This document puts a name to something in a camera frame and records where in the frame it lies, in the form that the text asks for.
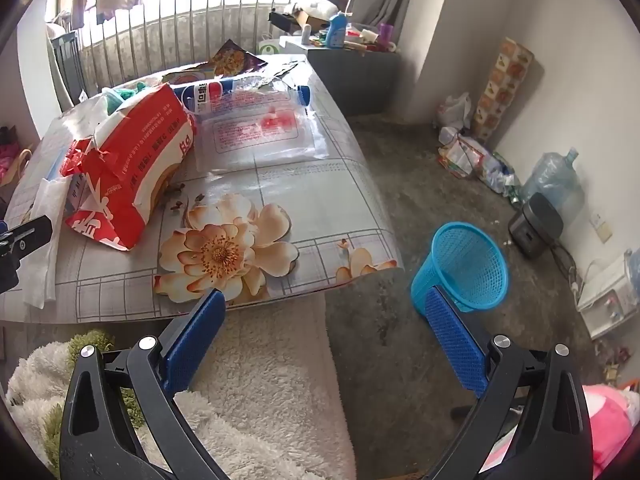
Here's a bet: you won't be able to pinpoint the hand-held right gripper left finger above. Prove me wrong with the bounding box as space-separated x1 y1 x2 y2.
59 288 236 480

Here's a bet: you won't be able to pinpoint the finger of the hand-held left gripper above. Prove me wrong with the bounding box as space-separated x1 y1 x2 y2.
0 215 53 293

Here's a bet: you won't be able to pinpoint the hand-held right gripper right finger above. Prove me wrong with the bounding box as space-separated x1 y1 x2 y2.
425 285 593 480

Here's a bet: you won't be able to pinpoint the white paper tissue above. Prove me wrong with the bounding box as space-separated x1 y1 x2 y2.
20 175 71 308

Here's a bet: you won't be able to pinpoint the blue mesh wastebasket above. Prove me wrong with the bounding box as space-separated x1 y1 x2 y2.
410 221 510 317

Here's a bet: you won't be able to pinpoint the red and white flour bag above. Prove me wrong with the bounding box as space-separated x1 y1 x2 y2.
60 82 198 251

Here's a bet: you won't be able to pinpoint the clear plastic bag red print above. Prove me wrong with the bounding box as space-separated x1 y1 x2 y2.
192 87 331 173

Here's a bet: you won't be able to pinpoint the clear plastic cola bottle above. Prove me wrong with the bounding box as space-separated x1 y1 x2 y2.
172 74 313 116

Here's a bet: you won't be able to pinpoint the purple snack packet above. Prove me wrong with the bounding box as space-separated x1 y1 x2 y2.
207 39 271 78

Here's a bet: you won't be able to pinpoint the cream fluffy blanket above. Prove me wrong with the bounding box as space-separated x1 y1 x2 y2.
172 300 351 480

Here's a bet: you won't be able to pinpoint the red paper shopping bag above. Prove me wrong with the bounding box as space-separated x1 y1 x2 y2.
5 145 36 186

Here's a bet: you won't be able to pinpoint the pink plastic bag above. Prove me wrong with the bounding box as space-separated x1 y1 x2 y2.
0 142 21 186

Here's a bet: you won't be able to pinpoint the black rice cooker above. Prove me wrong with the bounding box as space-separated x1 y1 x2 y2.
507 192 566 261

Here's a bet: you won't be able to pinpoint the white green shaggy rug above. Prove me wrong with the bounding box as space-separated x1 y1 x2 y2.
5 330 151 480

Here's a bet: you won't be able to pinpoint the white water dispenser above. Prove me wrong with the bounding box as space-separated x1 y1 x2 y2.
577 250 640 341

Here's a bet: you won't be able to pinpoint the green plastic bag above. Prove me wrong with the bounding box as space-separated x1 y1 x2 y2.
102 82 151 111

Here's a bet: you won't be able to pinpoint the scattered snack wrappers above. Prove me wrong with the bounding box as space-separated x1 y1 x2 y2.
602 345 636 386

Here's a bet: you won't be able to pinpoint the dark metal rack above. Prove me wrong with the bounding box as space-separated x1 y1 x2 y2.
50 32 88 111

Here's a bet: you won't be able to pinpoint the pink plush toy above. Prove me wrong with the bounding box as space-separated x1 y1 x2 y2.
480 382 636 480

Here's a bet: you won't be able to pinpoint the floral plastic tablecloth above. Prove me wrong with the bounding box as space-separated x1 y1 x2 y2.
0 52 403 326

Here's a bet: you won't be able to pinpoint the pile of empty packets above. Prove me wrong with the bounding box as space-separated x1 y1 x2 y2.
437 127 526 201

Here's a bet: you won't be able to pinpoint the empty clear water jug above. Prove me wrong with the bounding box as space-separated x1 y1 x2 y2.
520 147 586 226

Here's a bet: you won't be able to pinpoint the white plastic bag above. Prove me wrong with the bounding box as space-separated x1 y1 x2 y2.
437 92 473 131

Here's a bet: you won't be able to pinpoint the tall patterned box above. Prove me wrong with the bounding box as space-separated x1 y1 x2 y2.
472 37 533 143

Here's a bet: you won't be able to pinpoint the metal balcony railing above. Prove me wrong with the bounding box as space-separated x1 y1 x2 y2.
75 0 351 101

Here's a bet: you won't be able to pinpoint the grey cabinet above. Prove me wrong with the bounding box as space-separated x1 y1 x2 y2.
280 35 403 116

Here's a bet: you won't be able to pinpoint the silver foil wrapper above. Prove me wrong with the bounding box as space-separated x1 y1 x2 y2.
260 57 311 81

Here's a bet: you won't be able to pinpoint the blue detergent bottle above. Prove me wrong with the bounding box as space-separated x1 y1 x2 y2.
327 11 353 50

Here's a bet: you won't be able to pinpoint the cardboard box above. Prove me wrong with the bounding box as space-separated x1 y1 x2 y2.
295 7 331 36

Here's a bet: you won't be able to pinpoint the black power cable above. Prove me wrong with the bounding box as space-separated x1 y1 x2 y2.
550 242 581 286

